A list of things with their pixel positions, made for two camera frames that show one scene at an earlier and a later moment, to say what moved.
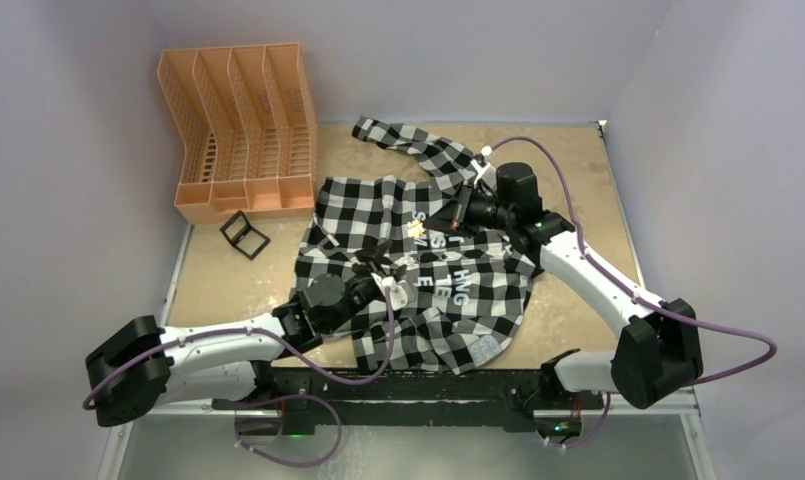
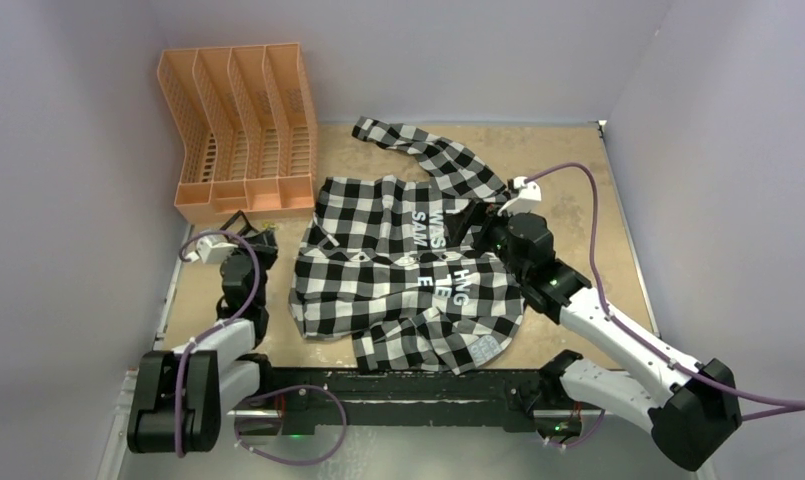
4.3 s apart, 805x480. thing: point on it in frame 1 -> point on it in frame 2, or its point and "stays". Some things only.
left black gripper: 375,256 -> 265,243
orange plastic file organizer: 245,122 stays
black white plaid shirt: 471,295 stays
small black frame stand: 245,239 stays
